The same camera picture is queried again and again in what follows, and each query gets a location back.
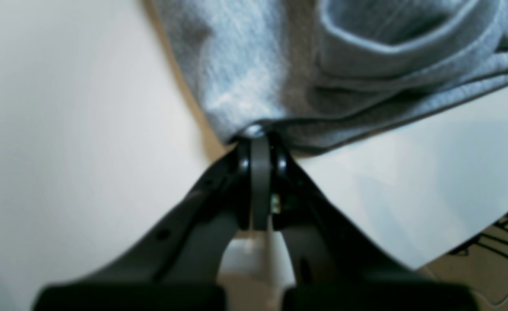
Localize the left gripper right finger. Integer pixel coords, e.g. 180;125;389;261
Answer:
270;134;478;311

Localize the grey T-shirt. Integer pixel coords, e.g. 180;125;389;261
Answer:
152;0;508;153

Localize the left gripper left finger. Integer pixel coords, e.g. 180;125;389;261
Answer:
33;140;251;311

